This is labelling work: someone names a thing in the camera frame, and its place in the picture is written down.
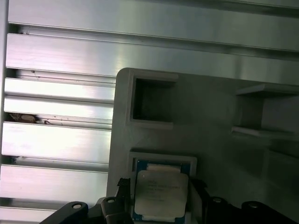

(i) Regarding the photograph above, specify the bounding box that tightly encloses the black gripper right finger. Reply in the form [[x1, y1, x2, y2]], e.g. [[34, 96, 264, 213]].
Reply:
[[191, 179, 292, 224]]

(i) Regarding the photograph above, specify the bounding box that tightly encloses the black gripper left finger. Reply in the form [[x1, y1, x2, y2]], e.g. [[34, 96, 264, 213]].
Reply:
[[43, 177, 133, 224]]

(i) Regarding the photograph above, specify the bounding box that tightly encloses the silver CPU chip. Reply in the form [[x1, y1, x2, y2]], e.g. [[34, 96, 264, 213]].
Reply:
[[132, 160, 191, 222]]

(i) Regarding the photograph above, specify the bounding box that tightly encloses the grey plastic parts rack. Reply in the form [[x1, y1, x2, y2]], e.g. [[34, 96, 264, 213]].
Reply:
[[106, 67, 299, 224]]

